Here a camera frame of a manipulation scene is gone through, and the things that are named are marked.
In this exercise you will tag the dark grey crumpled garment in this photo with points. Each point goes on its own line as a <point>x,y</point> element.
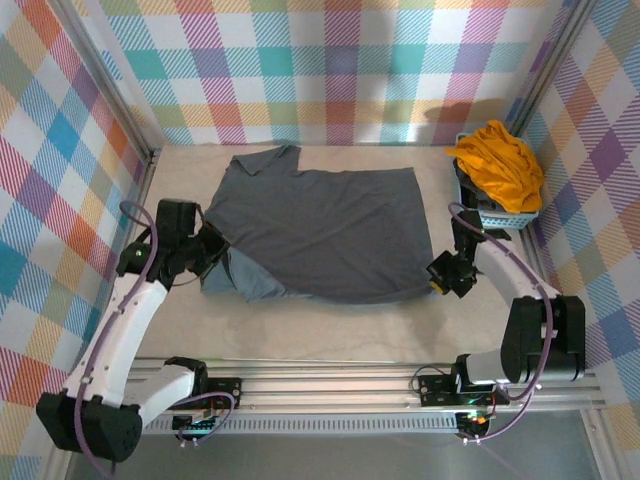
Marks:
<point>475,192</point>

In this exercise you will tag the small electronics board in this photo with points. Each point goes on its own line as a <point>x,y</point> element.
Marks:
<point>475,419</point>
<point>192,425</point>

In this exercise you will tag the orange t-shirt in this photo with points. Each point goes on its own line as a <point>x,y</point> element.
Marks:
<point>505,170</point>

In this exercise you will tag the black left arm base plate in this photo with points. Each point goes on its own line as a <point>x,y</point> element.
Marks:
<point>225,392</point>

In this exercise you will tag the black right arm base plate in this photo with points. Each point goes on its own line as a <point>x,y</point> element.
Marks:
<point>440,390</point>

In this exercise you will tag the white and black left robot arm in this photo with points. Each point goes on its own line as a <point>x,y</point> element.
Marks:
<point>125,325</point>

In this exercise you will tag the aluminium mounting rail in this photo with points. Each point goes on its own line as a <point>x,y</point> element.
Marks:
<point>325,382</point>

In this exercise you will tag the grey t-shirt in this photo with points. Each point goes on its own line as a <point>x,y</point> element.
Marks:
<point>325,225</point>

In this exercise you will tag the light blue plastic basket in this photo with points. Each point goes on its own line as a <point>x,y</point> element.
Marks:
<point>505,220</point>

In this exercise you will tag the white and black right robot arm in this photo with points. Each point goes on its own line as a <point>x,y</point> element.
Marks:
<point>515,280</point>

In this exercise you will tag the aluminium frame post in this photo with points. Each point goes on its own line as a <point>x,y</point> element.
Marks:
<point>100,75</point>
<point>555,60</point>

